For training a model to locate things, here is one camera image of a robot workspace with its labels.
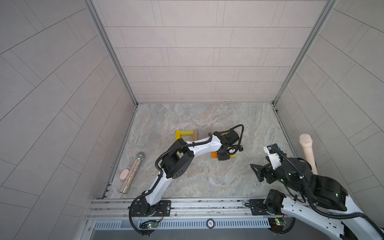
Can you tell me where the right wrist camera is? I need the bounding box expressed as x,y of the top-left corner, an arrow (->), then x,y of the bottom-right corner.
264,144 -> 286,170

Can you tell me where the aluminium rail frame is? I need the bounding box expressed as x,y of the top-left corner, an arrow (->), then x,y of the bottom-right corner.
79,195 -> 343,240

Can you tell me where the yellow block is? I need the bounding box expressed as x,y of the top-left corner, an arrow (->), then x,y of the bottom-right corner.
175,130 -> 181,141
180,131 -> 194,136

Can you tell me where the pink round disc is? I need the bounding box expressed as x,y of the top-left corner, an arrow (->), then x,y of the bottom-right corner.
119,169 -> 130,181

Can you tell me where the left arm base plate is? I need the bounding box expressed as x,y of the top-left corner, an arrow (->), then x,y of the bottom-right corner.
130,199 -> 172,217

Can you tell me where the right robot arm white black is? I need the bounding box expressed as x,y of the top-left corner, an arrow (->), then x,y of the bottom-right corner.
250,155 -> 384,240

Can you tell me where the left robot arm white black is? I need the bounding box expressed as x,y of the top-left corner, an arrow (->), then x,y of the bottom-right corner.
130,124 -> 244,212

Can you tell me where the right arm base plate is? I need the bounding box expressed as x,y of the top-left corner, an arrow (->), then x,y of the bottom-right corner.
248,199 -> 270,216

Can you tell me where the left circuit board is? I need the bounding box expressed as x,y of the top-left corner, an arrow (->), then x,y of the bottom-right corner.
140,220 -> 160,230

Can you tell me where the natural wood block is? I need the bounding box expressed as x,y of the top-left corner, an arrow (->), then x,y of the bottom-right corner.
193,130 -> 198,141

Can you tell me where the right circuit board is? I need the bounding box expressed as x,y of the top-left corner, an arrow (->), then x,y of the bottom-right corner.
268,218 -> 288,232

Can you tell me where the circuit board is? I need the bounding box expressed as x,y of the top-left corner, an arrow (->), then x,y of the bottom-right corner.
140,220 -> 160,230
268,218 -> 288,232

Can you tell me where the beige cylinder post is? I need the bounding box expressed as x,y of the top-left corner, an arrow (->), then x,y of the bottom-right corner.
299,134 -> 318,175

